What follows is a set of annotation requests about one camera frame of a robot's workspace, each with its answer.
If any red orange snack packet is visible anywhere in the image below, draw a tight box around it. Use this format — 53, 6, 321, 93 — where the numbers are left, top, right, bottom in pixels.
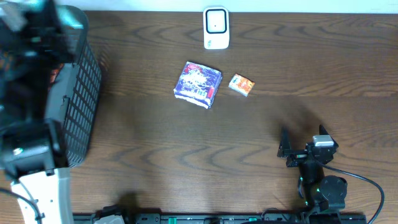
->
50, 63, 65, 84

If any orange tissue pack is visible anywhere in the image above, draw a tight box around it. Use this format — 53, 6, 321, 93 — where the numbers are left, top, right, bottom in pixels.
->
228, 73, 255, 97

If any purple tissue pack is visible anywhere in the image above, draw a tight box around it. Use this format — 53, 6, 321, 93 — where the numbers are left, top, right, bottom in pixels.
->
174, 62, 223, 109

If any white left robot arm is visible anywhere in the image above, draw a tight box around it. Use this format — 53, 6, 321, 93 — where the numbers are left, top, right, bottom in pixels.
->
1, 1, 75, 223

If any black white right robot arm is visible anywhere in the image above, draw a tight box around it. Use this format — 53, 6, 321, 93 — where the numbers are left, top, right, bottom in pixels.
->
277, 125, 347, 213

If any grey plastic basket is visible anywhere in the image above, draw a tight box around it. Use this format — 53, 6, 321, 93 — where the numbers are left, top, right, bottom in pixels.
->
46, 4, 103, 168

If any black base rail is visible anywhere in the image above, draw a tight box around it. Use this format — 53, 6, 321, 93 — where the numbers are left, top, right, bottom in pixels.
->
73, 205, 367, 224

